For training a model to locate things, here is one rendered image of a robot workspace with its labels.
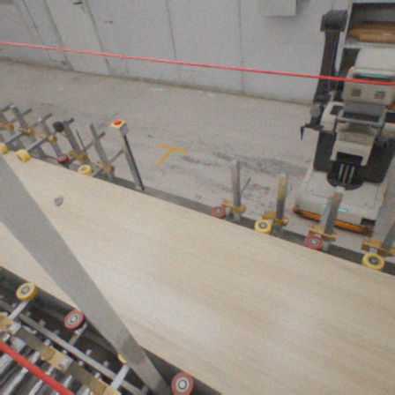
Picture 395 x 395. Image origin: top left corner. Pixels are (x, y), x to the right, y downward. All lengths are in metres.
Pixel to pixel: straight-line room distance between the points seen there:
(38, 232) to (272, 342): 0.97
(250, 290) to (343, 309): 0.36
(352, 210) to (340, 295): 1.29
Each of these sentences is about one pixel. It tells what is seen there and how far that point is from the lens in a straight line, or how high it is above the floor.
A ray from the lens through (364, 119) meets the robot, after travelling 2.14.
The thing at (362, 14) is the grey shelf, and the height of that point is 1.01.
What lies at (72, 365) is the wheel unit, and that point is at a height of 1.14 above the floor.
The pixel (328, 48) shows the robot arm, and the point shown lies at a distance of 1.83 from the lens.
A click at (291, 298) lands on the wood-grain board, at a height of 0.90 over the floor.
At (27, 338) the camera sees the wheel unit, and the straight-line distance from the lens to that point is 1.43.
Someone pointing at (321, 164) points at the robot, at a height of 0.38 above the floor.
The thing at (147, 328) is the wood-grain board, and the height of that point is 0.90.
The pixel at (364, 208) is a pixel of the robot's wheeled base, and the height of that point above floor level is 0.28.
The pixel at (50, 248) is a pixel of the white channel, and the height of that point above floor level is 1.71.
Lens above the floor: 2.14
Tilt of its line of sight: 46 degrees down
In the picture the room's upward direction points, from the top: 10 degrees counter-clockwise
